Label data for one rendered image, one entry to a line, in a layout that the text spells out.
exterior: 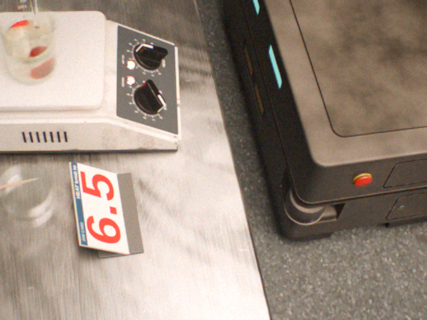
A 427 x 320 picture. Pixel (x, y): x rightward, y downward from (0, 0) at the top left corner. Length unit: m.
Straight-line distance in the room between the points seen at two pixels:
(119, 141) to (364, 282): 0.92
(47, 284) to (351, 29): 0.89
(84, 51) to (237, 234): 0.24
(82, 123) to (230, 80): 1.07
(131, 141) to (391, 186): 0.75
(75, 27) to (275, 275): 0.91
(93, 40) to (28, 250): 0.22
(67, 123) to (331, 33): 0.79
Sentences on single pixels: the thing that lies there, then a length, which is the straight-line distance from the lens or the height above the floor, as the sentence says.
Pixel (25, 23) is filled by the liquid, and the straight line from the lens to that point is 0.76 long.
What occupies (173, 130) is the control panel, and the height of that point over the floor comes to 0.78.
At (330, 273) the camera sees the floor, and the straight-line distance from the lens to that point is 1.61.
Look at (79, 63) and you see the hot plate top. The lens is 0.77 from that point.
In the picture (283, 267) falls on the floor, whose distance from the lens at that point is 1.60.
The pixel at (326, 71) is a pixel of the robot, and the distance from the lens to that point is 1.40.
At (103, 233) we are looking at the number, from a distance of 0.75.
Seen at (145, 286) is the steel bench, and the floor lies 0.75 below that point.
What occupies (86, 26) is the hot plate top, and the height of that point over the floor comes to 0.84.
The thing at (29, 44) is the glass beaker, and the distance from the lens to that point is 0.71.
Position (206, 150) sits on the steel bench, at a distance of 0.82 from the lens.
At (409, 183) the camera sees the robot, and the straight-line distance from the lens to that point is 1.46.
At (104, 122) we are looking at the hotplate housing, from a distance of 0.76.
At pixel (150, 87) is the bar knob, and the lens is 0.78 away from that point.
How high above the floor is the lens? 1.45
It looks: 60 degrees down
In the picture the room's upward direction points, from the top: 9 degrees clockwise
